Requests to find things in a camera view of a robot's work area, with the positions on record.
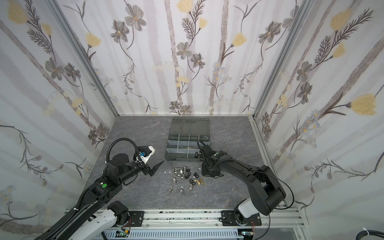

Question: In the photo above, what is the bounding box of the aluminium front rail frame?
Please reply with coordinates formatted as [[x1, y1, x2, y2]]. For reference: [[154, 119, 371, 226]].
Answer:
[[56, 191, 310, 240]]

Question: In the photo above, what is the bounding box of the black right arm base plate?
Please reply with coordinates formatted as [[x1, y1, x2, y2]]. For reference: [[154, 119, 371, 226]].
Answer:
[[219, 210, 262, 227]]

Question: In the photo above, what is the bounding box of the brass wing nut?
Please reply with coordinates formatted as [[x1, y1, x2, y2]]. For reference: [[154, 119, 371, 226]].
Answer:
[[196, 178, 205, 185]]

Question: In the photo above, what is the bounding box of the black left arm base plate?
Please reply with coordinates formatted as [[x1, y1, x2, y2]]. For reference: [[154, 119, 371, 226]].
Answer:
[[127, 211, 145, 227]]

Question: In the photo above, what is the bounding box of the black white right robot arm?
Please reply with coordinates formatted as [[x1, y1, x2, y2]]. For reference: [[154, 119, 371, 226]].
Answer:
[[197, 141, 287, 226]]

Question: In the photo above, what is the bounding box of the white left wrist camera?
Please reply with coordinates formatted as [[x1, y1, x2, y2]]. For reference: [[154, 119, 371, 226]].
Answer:
[[138, 146, 156, 165]]

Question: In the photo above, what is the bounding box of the green plastic organizer box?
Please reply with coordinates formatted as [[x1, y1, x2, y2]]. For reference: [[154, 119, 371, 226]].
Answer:
[[165, 117, 211, 162]]

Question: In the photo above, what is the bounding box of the black corrugated cable conduit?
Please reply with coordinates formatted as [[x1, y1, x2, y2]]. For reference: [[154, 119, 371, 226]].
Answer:
[[41, 206, 82, 240]]

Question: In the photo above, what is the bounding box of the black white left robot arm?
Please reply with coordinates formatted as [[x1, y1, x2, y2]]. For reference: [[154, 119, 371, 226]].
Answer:
[[36, 154, 164, 240]]

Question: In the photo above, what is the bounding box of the white slotted cable duct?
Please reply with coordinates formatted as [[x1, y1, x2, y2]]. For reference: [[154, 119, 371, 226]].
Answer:
[[104, 229, 244, 240]]

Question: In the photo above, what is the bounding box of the black cable with tie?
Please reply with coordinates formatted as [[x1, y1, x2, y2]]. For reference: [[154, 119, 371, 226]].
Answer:
[[355, 227, 384, 240]]

